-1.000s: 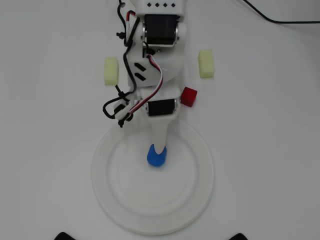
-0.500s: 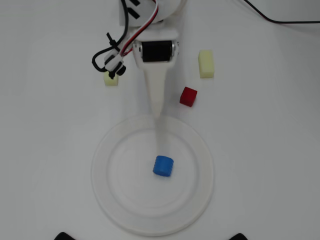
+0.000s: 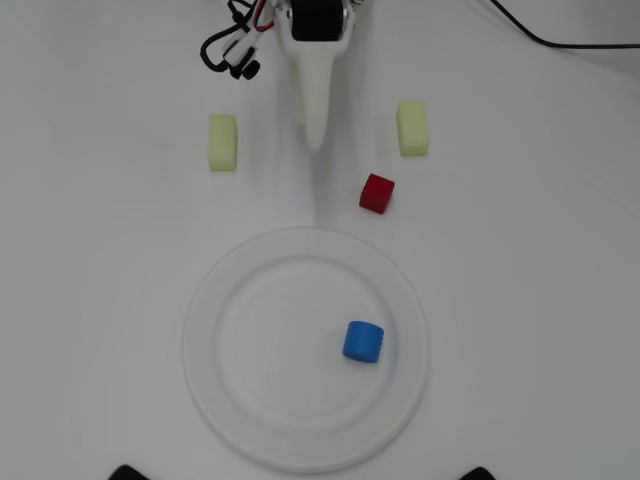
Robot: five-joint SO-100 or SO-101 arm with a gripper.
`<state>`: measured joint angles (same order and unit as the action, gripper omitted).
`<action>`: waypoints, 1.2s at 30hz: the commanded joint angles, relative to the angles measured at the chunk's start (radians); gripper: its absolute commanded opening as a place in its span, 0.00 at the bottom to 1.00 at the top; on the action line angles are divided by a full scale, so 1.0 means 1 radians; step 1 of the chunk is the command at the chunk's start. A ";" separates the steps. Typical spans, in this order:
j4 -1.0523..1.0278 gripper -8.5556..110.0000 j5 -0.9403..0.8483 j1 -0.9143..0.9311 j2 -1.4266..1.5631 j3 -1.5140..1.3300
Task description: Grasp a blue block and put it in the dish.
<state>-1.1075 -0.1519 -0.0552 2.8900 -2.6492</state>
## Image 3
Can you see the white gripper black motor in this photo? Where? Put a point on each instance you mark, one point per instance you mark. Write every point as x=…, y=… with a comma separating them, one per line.
x=315, y=55

